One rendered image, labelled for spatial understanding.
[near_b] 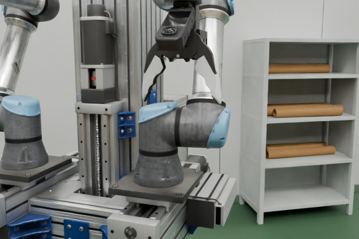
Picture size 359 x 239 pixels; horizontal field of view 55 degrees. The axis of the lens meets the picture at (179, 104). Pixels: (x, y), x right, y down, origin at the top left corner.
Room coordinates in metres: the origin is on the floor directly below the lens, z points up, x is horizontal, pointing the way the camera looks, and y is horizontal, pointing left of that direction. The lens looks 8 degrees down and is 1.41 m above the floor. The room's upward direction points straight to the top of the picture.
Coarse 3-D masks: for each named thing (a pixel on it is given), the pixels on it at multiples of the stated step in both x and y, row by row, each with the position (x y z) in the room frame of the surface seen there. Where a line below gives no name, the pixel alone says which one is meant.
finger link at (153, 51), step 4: (152, 48) 0.66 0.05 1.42; (156, 48) 0.65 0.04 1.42; (152, 52) 0.66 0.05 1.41; (156, 52) 0.65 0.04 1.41; (160, 52) 0.65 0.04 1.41; (148, 56) 0.66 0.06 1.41; (152, 56) 0.66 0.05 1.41; (160, 56) 0.65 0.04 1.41; (148, 60) 0.66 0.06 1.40; (148, 64) 0.66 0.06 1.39; (144, 68) 0.66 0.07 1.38; (144, 72) 0.66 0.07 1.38
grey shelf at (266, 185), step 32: (256, 64) 2.91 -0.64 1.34; (352, 64) 3.07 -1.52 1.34; (256, 96) 2.89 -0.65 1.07; (288, 96) 3.29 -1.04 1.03; (320, 96) 3.36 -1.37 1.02; (352, 96) 3.04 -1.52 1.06; (256, 128) 2.87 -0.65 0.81; (288, 128) 3.29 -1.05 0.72; (320, 128) 3.36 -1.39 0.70; (352, 128) 2.97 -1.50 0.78; (256, 160) 2.85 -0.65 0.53; (288, 160) 2.91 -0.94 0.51; (320, 160) 2.91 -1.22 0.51; (352, 160) 2.94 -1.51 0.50; (256, 192) 2.83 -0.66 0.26; (288, 192) 3.13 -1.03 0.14; (320, 192) 3.13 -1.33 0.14; (352, 192) 2.95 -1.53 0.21
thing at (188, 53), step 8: (168, 0) 0.64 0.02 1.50; (176, 0) 0.63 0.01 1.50; (184, 0) 0.63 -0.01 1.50; (192, 0) 0.63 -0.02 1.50; (200, 0) 0.65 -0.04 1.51; (192, 32) 0.63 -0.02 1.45; (200, 32) 0.65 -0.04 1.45; (192, 40) 0.63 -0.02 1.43; (184, 48) 0.63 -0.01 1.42; (192, 48) 0.63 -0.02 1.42; (168, 56) 0.64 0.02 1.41; (176, 56) 0.64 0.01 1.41; (184, 56) 0.63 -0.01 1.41; (192, 56) 0.64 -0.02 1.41
